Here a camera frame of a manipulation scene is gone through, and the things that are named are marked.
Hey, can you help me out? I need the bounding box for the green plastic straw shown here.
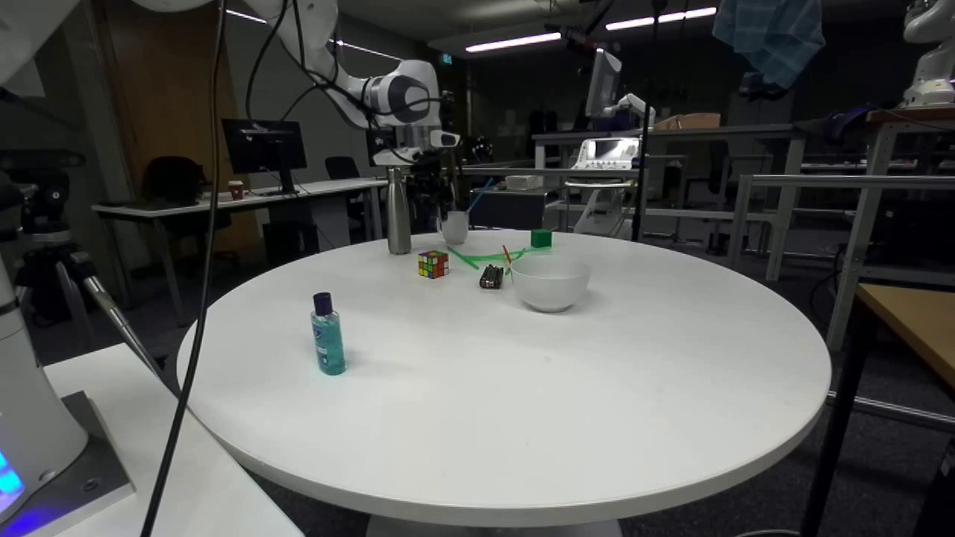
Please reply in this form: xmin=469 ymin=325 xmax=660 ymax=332
xmin=448 ymin=244 xmax=533 ymax=276

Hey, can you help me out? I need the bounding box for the white mug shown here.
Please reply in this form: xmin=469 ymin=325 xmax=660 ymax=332
xmin=436 ymin=210 xmax=472 ymax=247

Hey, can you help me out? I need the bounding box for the long ceiling light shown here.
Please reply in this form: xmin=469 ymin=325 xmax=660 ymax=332
xmin=601 ymin=4 xmax=719 ymax=37
xmin=463 ymin=31 xmax=567 ymax=56

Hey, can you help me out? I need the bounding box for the stainless steel water bottle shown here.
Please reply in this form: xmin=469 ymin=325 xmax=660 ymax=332
xmin=382 ymin=164 xmax=415 ymax=256

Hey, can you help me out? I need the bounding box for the teal bottle with dark cap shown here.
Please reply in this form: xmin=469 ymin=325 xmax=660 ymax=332
xmin=307 ymin=289 xmax=348 ymax=379

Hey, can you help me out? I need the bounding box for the multicoloured Rubik's cube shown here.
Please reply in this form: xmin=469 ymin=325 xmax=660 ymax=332
xmin=415 ymin=247 xmax=451 ymax=285

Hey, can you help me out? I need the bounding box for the black office chair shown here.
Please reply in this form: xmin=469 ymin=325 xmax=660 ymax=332
xmin=134 ymin=153 xmax=204 ymax=243

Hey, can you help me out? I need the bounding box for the white humanoid robot figure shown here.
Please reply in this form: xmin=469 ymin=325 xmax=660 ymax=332
xmin=898 ymin=0 xmax=955 ymax=110

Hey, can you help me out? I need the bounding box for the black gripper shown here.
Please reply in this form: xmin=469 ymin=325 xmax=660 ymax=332
xmin=400 ymin=143 xmax=464 ymax=235

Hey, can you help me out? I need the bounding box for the white metal shelf frame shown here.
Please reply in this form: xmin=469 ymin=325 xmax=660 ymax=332
xmin=528 ymin=106 xmax=955 ymax=362

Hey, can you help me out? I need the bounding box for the blue hanging cloth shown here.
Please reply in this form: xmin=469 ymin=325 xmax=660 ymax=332
xmin=709 ymin=0 xmax=828 ymax=95

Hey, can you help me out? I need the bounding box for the wooden top table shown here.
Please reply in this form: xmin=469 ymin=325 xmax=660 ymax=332
xmin=798 ymin=280 xmax=955 ymax=537

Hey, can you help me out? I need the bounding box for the black hanging cable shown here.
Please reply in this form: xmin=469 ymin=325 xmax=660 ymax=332
xmin=136 ymin=0 xmax=231 ymax=537

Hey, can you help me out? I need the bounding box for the long white office desk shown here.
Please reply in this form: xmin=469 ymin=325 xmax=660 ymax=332
xmin=90 ymin=176 xmax=392 ymax=307

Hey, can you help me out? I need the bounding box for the white bowl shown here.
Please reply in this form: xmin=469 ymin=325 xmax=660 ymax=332
xmin=510 ymin=255 xmax=594 ymax=316

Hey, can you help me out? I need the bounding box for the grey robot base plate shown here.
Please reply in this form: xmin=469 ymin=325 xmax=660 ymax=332
xmin=0 ymin=388 xmax=134 ymax=537

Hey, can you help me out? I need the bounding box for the black computer monitor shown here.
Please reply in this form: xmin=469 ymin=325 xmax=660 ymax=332
xmin=219 ymin=116 xmax=307 ymax=198

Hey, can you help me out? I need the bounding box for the grey metal rod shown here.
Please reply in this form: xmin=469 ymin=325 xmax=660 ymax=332
xmin=79 ymin=276 xmax=154 ymax=370

